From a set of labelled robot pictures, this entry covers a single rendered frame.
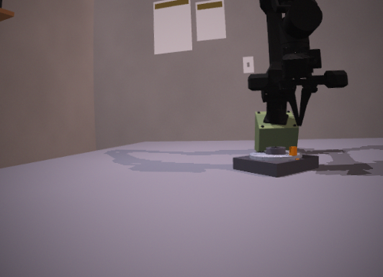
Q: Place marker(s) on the grey round boss with black arrow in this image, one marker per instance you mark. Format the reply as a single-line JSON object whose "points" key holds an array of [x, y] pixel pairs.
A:
{"points": [[275, 150]]}

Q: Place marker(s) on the white round flange plate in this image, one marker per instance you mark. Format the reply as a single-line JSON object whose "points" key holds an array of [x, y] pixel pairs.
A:
{"points": [[288, 156]]}

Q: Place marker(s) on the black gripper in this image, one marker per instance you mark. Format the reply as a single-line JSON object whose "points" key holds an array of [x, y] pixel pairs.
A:
{"points": [[260, 80]]}

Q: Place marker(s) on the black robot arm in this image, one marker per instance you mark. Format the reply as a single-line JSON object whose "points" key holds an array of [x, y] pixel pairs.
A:
{"points": [[302, 19]]}

